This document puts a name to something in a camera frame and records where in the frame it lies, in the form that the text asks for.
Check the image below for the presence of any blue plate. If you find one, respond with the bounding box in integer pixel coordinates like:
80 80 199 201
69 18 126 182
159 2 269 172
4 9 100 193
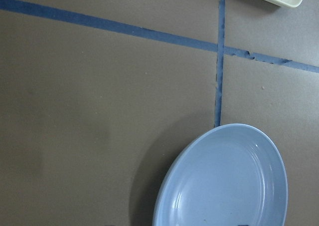
152 124 288 226

